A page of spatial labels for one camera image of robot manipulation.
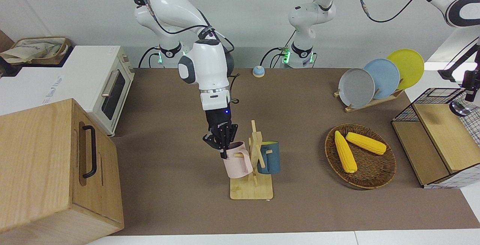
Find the brown wicker basket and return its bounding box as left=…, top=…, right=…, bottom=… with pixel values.
left=325, top=124, right=397, bottom=190

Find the brown tray with cloth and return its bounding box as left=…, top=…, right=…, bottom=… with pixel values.
left=10, top=36, right=72, bottom=66

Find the wooden mug tree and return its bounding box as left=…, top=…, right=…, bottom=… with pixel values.
left=230, top=120, right=273, bottom=200

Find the dark blue mug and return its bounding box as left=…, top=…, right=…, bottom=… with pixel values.
left=257, top=141, right=281, bottom=175

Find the brown table mat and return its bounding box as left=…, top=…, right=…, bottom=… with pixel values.
left=111, top=68, right=480, bottom=236

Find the beige cloth bag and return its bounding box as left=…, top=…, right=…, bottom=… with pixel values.
left=0, top=40, right=62, bottom=64

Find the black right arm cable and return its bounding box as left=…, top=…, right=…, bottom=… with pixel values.
left=115, top=0, right=240, bottom=105

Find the yellow corn cob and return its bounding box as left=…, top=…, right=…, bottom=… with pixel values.
left=334, top=131, right=358, bottom=173
left=345, top=132, right=387, bottom=155

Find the grey plate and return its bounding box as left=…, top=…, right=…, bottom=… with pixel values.
left=338, top=68, right=375, bottom=109

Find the white toaster oven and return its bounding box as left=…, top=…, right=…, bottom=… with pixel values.
left=0, top=45, right=135, bottom=137

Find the yellow plate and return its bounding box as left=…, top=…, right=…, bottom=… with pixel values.
left=386, top=49, right=425, bottom=90

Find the wooden plate rack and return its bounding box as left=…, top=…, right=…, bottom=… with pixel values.
left=334, top=88, right=405, bottom=113

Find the pink mug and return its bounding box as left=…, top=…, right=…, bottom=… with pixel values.
left=223, top=141, right=254, bottom=179

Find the black left base cable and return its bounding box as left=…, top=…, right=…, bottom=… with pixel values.
left=260, top=31, right=297, bottom=69

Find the black cabinet handle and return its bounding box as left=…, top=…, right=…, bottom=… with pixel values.
left=82, top=125, right=98, bottom=179

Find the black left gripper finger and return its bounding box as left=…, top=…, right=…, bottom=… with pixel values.
left=438, top=45, right=480, bottom=82
left=463, top=71, right=480, bottom=102

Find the light blue plate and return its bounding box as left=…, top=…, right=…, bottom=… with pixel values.
left=363, top=58, right=401, bottom=100

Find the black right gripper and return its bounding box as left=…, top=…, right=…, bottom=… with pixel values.
left=202, top=107, right=239, bottom=159

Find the wooden cabinet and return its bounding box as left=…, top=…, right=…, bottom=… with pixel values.
left=0, top=98, right=125, bottom=245

